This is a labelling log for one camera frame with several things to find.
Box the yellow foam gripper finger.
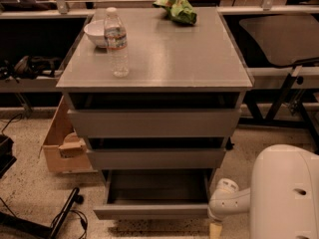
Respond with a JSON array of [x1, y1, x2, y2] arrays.
[[209, 221, 222, 239]]

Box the black stand with cable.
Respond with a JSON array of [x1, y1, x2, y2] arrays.
[[0, 186, 89, 239]]

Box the grey middle drawer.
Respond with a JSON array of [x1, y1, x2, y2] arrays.
[[87, 148, 225, 170]]

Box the grey drawer cabinet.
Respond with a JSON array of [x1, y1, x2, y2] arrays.
[[56, 7, 255, 197]]

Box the grey bottom drawer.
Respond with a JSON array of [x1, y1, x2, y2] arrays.
[[94, 168, 211, 220]]

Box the grey drawer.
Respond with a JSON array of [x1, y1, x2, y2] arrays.
[[68, 109, 240, 138], [94, 168, 211, 220], [87, 148, 225, 170]]

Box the black headphones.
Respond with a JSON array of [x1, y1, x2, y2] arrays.
[[0, 56, 62, 82]]

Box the black box at left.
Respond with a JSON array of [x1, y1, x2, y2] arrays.
[[0, 134, 17, 178]]

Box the black chair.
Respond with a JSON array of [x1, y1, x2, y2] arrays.
[[238, 13, 319, 144]]

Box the grey top drawer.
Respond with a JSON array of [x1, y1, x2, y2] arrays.
[[68, 109, 240, 138]]

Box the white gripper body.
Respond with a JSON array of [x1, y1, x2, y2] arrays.
[[208, 178, 239, 221]]

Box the cardboard box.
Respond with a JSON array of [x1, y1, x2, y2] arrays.
[[42, 98, 93, 173]]

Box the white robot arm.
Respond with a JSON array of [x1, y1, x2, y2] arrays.
[[208, 144, 319, 239]]

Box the clear plastic water bottle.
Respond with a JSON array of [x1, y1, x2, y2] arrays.
[[104, 7, 129, 78]]

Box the green chip bag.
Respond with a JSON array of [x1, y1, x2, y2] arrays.
[[153, 0, 197, 25]]

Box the white ceramic bowl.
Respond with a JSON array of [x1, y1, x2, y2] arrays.
[[84, 20, 106, 48]]

